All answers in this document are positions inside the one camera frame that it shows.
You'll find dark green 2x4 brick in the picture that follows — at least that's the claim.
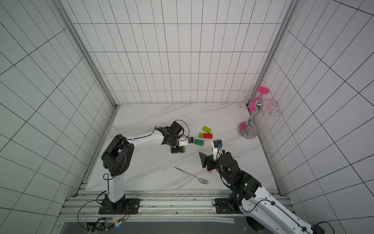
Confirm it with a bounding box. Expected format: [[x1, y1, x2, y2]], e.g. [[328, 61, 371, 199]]
[[194, 139, 205, 146]]

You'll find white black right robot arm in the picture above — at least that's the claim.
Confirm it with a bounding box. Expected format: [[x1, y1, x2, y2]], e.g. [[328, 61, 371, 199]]
[[199, 152, 325, 234]]

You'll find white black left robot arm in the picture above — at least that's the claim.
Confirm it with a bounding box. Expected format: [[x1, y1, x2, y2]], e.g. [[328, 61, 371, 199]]
[[99, 121, 194, 215]]

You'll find silver metal fork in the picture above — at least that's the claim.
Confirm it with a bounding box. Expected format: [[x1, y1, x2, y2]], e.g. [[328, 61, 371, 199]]
[[175, 167, 209, 184]]

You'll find red 2x4 brick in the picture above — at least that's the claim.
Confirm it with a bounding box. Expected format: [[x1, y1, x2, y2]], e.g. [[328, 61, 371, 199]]
[[203, 133, 213, 139]]

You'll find lime green 2x4 brick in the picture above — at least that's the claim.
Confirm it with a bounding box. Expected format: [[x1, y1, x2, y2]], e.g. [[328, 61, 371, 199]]
[[202, 126, 212, 134]]

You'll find chrome pink cup stand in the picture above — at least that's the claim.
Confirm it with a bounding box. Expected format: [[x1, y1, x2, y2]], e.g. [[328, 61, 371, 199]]
[[237, 86, 280, 139]]

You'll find clear glass cup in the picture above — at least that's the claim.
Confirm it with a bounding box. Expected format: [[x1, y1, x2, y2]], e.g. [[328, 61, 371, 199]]
[[106, 126, 117, 139]]

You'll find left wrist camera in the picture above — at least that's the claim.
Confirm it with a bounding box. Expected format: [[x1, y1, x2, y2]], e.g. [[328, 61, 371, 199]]
[[178, 137, 194, 147]]

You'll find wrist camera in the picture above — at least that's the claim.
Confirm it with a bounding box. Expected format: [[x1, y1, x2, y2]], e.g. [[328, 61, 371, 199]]
[[178, 137, 194, 147], [211, 139, 223, 161]]

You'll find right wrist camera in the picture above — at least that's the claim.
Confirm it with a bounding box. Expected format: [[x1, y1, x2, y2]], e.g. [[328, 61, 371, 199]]
[[211, 139, 223, 161]]

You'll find aluminium mounting rail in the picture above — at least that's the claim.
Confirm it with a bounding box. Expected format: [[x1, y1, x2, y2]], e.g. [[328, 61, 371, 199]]
[[59, 188, 293, 224]]

